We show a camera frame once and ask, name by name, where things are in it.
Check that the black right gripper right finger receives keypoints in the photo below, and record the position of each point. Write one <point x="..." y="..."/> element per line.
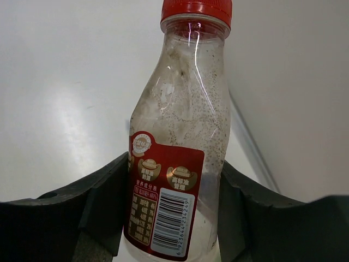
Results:
<point x="258" y="224"/>

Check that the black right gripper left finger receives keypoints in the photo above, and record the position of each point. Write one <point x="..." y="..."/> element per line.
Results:
<point x="81" y="221"/>

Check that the red cap labelled bottle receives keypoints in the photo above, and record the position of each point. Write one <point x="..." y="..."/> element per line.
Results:
<point x="178" y="137"/>

